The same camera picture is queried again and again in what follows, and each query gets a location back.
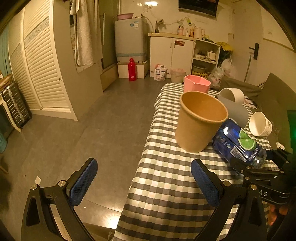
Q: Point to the white platform box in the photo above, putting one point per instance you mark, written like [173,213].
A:
[140,69]

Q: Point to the pink trash bin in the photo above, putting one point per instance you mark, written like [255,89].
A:
[177,75]

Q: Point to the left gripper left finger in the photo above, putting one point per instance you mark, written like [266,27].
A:
[38,222]

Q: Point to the white plastic cup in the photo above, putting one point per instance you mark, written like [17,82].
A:
[233,94]

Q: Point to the white printed paper cup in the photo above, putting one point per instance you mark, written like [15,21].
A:
[260,125]

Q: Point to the red thermos bottle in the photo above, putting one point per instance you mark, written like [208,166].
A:
[132,70]

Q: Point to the pink basin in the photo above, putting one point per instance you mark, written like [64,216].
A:
[124,16]

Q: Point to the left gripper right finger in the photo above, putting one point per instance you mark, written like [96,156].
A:
[249,222]

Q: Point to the dark green sofa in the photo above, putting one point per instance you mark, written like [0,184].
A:
[275,100]

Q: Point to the white louvered wardrobe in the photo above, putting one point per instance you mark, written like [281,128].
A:
[34,63]

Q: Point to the black suitcase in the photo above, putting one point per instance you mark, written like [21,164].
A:
[15,106]

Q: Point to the dark folded blanket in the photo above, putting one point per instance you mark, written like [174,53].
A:
[249,90]

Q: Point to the white plastic bags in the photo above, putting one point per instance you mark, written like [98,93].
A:
[226,69]

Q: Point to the brown paper cup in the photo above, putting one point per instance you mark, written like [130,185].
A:
[200,117]

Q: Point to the white printed bag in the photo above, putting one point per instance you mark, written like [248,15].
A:
[160,72]

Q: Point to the metal faucet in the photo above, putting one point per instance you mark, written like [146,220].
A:
[157,24]

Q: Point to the white sink cabinet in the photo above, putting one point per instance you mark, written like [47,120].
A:
[172,51]

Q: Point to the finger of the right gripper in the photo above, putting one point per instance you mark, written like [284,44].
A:
[255,175]
[278,156]

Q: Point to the blue cut plastic bottle cup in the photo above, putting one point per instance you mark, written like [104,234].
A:
[233,142]

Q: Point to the black door handle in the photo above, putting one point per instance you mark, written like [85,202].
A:
[255,51]

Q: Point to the pink hexagonal cup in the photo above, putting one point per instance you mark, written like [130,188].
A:
[196,83]

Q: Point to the grey plastic cup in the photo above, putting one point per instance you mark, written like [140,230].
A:
[237,112]

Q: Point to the hanging white towel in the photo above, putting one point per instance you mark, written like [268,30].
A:
[87,34]

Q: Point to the white open shelf unit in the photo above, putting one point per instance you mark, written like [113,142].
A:
[206,57]

